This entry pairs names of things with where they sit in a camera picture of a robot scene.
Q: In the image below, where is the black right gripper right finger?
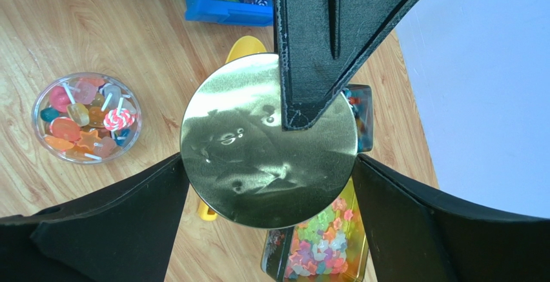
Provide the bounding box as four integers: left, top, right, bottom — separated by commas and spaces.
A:
352, 155, 549, 281

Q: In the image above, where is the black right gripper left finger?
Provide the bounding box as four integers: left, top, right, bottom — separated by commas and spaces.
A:
1, 154, 189, 281

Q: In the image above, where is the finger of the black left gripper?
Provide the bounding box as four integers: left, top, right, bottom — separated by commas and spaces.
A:
273, 0, 419, 130

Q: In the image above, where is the yellow plastic scoop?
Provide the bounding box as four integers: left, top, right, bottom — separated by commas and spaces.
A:
197, 35, 267, 221

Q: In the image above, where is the clear glass jar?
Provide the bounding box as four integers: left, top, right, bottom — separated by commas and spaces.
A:
32, 72, 143, 165

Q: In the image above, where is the white jar lid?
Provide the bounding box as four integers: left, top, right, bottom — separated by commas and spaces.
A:
180, 53, 358, 229

